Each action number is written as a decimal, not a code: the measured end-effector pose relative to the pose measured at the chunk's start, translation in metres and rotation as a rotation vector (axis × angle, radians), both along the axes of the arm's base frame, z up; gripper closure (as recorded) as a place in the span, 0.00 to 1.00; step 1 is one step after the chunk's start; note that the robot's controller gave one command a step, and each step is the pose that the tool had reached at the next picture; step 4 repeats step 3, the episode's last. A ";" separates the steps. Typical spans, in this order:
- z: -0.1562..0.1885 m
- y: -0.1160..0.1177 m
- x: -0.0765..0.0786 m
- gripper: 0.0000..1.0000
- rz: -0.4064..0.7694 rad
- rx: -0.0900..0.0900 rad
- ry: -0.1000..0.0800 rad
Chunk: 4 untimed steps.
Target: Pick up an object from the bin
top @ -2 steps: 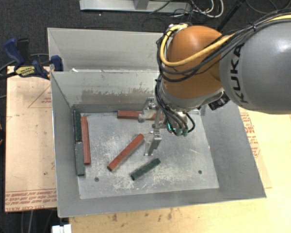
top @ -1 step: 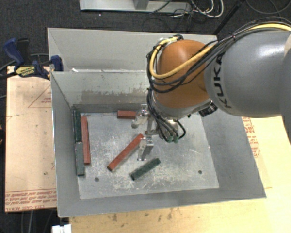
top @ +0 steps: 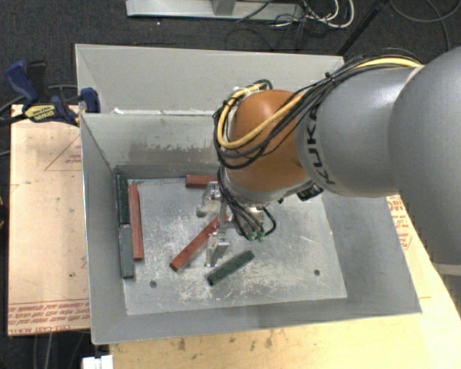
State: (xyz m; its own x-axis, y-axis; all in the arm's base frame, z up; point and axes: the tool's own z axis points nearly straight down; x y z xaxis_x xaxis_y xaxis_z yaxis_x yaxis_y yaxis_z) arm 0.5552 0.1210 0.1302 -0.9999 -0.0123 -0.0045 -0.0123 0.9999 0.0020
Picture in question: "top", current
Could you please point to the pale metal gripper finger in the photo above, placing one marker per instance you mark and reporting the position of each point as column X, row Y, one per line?
column 216, row 252
column 206, row 209

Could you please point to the red-brown flat block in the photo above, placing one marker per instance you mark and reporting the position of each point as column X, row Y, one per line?
column 136, row 225
column 197, row 181
column 194, row 248

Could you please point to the black cylinder on white bracket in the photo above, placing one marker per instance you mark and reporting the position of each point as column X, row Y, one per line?
column 309, row 193

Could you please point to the grey metal bin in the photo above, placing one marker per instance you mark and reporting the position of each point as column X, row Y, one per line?
column 292, row 267

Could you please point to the grey-green flat block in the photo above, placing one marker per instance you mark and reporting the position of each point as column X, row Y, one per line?
column 127, row 252

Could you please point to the dark green flat block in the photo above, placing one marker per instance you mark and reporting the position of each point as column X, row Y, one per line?
column 230, row 267
column 123, row 200

